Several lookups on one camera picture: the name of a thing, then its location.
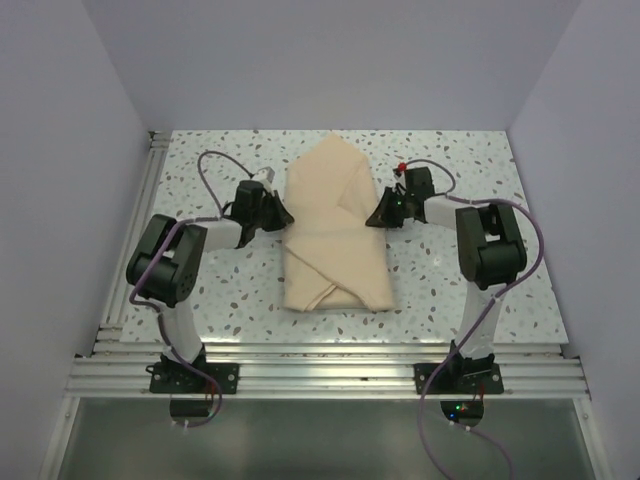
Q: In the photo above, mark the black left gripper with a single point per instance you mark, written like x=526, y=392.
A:
x=282, y=217

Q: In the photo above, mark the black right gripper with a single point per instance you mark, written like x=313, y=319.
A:
x=382, y=217

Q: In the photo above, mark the beige cloth mat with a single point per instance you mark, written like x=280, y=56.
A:
x=332, y=259

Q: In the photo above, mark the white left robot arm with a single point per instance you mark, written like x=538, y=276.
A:
x=165, y=264

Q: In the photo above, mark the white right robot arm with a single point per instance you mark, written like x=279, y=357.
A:
x=490, y=249

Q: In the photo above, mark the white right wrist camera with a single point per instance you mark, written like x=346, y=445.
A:
x=399, y=175

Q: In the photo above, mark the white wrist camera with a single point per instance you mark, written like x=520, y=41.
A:
x=399, y=175
x=265, y=176

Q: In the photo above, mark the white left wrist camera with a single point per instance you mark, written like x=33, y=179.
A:
x=265, y=176

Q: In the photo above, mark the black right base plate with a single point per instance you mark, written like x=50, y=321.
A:
x=449, y=383

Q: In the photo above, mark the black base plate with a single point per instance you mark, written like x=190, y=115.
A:
x=172, y=378
x=449, y=383

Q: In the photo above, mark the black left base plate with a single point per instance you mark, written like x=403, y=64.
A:
x=172, y=378

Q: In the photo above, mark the aluminium rail frame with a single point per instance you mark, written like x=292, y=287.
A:
x=237, y=300

